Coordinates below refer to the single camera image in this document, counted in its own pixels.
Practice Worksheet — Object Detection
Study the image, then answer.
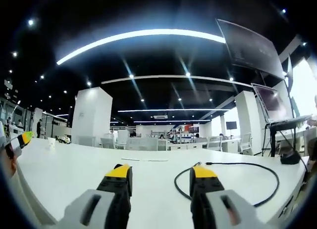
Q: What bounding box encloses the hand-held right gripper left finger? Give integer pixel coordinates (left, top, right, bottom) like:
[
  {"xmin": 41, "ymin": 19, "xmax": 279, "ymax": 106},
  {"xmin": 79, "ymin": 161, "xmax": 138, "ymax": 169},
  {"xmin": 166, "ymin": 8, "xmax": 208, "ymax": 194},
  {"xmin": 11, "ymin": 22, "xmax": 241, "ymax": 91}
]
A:
[{"xmin": 56, "ymin": 163, "xmax": 133, "ymax": 229}]

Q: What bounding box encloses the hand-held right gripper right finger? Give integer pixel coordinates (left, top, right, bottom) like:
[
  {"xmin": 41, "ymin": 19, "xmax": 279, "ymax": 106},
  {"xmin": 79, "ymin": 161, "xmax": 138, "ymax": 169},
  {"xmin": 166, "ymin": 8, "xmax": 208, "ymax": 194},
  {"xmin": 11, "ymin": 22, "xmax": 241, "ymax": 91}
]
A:
[{"xmin": 189, "ymin": 165, "xmax": 267, "ymax": 229}]

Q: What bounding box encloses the black charging cable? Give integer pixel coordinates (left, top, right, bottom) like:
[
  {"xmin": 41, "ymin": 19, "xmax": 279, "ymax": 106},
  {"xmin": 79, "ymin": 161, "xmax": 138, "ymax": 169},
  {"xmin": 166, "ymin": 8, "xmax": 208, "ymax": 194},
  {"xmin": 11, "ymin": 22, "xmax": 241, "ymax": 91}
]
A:
[{"xmin": 174, "ymin": 161, "xmax": 280, "ymax": 207}]

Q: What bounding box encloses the white desk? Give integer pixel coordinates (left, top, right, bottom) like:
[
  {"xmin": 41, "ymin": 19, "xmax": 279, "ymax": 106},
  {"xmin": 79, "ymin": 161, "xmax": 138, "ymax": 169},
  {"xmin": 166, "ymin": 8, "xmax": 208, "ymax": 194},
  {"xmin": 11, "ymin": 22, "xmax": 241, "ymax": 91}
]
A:
[{"xmin": 11, "ymin": 137, "xmax": 312, "ymax": 229}]

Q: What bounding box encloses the person's left hand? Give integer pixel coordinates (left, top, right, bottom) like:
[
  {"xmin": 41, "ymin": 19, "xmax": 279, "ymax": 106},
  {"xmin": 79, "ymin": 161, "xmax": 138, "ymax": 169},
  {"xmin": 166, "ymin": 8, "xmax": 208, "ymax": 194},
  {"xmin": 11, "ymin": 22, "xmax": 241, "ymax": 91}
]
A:
[{"xmin": 0, "ymin": 147, "xmax": 19, "ymax": 180}]

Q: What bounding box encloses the white office chair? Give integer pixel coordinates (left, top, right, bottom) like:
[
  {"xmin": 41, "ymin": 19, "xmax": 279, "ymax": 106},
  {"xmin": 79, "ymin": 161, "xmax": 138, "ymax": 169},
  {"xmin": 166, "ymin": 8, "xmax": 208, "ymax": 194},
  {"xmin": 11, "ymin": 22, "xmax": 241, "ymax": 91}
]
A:
[{"xmin": 238, "ymin": 132, "xmax": 253, "ymax": 155}]

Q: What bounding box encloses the white square pillar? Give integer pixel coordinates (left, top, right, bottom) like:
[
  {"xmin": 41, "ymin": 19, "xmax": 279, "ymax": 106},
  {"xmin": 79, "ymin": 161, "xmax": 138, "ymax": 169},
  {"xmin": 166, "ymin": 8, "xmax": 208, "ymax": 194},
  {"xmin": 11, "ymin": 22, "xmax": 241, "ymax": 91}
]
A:
[{"xmin": 71, "ymin": 87, "xmax": 113, "ymax": 147}]

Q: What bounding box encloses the black computer mouse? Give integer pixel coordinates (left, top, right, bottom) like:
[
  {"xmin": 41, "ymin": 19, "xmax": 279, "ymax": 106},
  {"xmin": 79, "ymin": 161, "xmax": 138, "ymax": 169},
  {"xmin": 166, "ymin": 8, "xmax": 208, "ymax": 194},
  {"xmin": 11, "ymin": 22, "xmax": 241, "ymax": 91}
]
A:
[{"xmin": 280, "ymin": 151, "xmax": 300, "ymax": 165}]

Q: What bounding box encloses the black keyboard tray stand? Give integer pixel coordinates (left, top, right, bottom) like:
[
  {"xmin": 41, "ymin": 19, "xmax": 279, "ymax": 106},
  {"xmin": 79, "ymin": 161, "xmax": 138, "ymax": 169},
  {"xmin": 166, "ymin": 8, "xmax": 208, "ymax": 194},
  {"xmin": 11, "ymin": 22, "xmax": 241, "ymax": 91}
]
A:
[{"xmin": 264, "ymin": 115, "xmax": 313, "ymax": 157}]

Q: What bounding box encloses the small tilted monitor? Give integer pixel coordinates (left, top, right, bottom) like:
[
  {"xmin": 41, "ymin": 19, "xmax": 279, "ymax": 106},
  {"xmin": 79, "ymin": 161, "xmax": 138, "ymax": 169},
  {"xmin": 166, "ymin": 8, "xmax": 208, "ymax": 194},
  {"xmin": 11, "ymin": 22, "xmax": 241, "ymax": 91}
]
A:
[{"xmin": 251, "ymin": 83, "xmax": 295, "ymax": 123}]

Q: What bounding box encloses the large dark monitor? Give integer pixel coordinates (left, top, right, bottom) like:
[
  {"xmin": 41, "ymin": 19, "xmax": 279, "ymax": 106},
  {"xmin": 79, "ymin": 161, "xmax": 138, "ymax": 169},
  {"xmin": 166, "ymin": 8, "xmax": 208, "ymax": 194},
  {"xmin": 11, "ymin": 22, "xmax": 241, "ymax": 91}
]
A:
[{"xmin": 216, "ymin": 18, "xmax": 286, "ymax": 80}]

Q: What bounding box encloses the long ceiling light strip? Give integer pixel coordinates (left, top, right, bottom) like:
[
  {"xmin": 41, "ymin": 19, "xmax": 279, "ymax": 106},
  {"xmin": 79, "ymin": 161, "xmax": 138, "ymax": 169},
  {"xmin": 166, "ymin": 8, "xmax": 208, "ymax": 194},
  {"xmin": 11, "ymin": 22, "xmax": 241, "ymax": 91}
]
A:
[{"xmin": 55, "ymin": 28, "xmax": 227, "ymax": 66}]

